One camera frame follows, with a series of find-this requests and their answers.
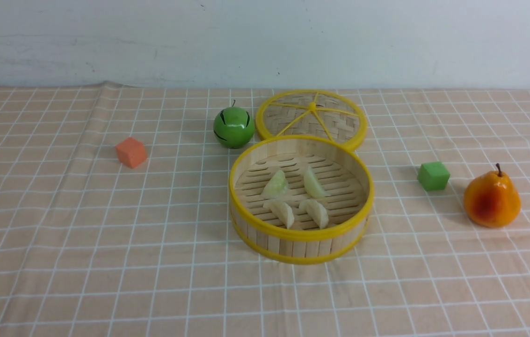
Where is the green foam cube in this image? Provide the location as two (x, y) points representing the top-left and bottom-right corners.
(417, 161), (450, 191)

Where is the white dumpling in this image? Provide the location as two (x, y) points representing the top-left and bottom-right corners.
(263, 199), (295, 229)
(298, 199), (329, 229)

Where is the green toy apple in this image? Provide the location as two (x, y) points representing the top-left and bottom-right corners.
(213, 100), (255, 149)

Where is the green dumpling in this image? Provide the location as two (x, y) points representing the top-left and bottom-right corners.
(303, 166), (331, 199)
(261, 170), (289, 200)

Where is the orange yellow toy pear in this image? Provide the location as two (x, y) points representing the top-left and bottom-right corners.
(463, 163), (521, 228)

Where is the woven bamboo steamer lid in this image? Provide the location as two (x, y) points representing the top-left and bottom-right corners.
(255, 89), (368, 151)

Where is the orange foam cube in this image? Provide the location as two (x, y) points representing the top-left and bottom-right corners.
(115, 137), (148, 169)

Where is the bamboo steamer tray yellow rim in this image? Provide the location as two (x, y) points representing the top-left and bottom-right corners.
(228, 136), (375, 264)

